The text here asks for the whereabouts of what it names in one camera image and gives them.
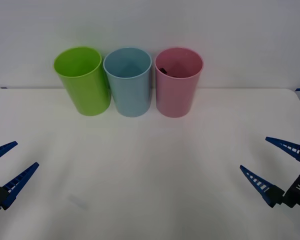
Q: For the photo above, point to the pink plastic bin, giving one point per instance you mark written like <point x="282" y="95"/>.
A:
<point x="175" y="97"/>

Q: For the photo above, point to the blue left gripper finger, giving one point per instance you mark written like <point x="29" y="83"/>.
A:
<point x="0" y="151"/>
<point x="17" y="182"/>

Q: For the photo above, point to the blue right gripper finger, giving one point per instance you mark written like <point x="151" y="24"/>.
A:
<point x="297" y="150"/>
<point x="267" y="191"/>

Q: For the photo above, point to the small bottle with dark drink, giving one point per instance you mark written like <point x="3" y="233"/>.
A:
<point x="162" y="70"/>

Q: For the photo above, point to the pale blue plastic bin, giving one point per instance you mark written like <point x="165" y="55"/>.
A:
<point x="131" y="97"/>

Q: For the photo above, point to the green plastic bin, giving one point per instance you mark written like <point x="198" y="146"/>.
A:
<point x="90" y="95"/>

